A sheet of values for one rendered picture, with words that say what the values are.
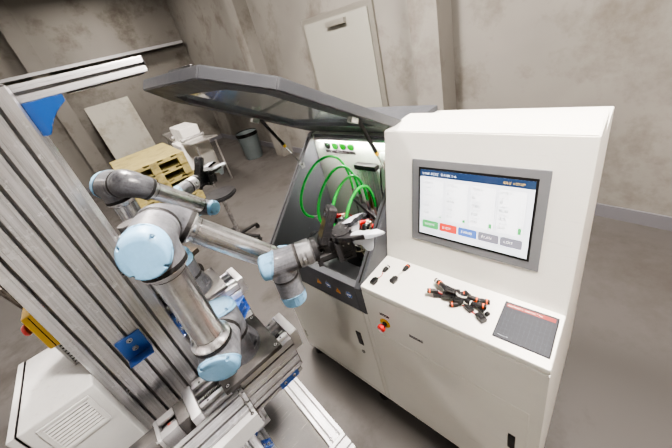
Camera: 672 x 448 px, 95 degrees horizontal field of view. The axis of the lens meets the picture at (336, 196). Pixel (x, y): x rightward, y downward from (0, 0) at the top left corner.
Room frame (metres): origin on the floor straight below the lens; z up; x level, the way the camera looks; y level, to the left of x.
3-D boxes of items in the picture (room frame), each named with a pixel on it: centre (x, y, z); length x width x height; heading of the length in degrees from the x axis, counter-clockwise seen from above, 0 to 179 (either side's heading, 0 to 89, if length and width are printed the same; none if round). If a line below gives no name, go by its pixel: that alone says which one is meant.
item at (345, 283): (1.28, 0.22, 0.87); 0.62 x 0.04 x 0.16; 42
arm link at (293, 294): (0.72, 0.20, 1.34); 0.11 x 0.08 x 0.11; 9
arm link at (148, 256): (0.66, 0.46, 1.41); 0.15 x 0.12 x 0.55; 9
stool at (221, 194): (3.28, 1.27, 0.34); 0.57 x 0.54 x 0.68; 120
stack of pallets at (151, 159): (4.74, 2.67, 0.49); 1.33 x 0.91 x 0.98; 36
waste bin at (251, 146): (6.50, 1.47, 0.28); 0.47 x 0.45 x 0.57; 35
